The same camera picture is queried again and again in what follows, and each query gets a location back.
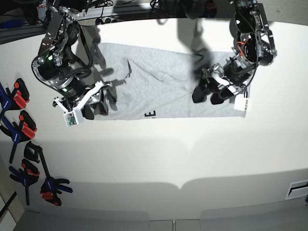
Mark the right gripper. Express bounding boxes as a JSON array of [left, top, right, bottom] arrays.
[[52, 80, 113, 119]]

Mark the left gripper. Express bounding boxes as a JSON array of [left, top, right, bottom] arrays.
[[192, 63, 248, 105]]

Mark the grey T-shirt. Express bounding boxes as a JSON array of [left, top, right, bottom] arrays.
[[90, 43, 246, 120]]

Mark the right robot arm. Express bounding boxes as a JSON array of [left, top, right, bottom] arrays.
[[31, 1, 112, 125]]

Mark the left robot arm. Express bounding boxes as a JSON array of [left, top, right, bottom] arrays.
[[192, 0, 277, 105]]

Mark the blue red clamp middle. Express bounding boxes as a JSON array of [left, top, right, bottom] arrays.
[[0, 110, 37, 164]]

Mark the blue red clamp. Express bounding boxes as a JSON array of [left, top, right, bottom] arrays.
[[0, 110, 37, 164], [9, 158, 40, 206], [0, 78, 29, 118]]

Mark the blue red clamp top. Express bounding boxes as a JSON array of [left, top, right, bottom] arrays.
[[0, 78, 29, 118]]

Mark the black bar clamp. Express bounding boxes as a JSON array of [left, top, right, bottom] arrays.
[[24, 141, 73, 206]]

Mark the blue red clamp lower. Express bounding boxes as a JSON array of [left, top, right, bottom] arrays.
[[9, 158, 40, 206]]

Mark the white label holder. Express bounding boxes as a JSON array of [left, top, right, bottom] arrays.
[[285, 180, 308, 200]]

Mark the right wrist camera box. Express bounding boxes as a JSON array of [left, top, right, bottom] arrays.
[[64, 110, 84, 127]]

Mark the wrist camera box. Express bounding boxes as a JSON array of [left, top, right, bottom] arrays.
[[234, 95, 252, 112], [64, 110, 84, 127]]

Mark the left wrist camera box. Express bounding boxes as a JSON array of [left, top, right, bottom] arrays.
[[234, 95, 252, 112]]

